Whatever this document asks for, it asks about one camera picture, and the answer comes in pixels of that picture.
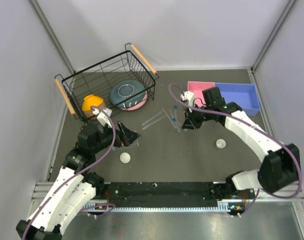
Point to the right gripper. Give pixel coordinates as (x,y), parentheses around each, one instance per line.
(187,124)

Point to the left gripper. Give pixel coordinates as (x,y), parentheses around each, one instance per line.
(124,136)

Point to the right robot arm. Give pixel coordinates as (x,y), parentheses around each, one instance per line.
(278,161)

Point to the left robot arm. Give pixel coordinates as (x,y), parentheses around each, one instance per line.
(75,185)

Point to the clear test tube rack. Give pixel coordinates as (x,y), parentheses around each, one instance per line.
(132,145)

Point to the white round lid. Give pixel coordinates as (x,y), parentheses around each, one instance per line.
(125,157)

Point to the pink ceramic plate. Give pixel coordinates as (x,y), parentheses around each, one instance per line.
(134,103)

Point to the small white cup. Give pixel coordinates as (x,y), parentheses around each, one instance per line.
(220,143)

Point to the clear pipette long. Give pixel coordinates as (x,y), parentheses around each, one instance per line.
(147,121)

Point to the pink plastic bin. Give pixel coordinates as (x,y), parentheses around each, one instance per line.
(197,87)

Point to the blue ceramic plate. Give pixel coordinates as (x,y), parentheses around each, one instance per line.
(125,90)

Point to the yellow and brown bowl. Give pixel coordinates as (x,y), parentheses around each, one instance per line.
(92,100)

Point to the blue plastic bin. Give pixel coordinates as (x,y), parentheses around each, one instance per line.
(244,95)

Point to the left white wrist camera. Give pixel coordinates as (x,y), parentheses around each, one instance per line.
(101,116)

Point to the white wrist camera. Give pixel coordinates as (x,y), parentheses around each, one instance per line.
(101,116)
(188,97)

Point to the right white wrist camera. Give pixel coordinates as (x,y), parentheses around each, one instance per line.
(188,97)

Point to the black wire dish basket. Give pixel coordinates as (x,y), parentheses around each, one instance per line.
(99,79)

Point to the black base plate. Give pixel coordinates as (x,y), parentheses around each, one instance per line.
(164,194)

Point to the grey slotted cable duct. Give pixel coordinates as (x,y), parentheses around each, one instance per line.
(224,207)

